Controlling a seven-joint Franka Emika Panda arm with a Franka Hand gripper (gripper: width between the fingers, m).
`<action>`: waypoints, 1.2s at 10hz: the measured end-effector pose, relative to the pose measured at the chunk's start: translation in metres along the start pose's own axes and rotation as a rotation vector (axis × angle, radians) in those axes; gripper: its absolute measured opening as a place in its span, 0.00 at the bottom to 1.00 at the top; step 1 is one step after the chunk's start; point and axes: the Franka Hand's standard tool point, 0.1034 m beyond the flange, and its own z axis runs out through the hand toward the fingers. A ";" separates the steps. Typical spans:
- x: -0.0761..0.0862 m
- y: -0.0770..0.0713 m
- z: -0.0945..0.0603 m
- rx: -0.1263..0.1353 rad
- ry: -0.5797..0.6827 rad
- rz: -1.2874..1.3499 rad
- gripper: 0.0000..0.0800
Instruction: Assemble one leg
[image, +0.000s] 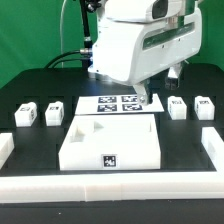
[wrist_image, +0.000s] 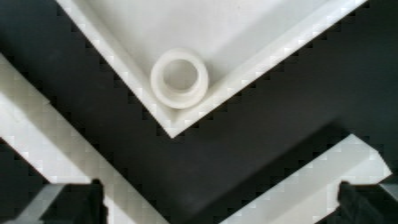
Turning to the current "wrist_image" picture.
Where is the white square tabletop tray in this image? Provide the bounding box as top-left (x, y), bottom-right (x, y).
top-left (55, 0), bottom-right (368, 136)

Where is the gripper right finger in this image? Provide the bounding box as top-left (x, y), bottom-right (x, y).
top-left (316, 182), bottom-right (398, 224)

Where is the white right fence piece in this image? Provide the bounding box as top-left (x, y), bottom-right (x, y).
top-left (220, 134), bottom-right (393, 224)

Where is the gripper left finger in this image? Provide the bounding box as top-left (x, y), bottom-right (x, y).
top-left (0, 179), bottom-right (107, 224)

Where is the white front fence bar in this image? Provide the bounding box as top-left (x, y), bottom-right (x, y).
top-left (0, 54), bottom-right (169, 224)

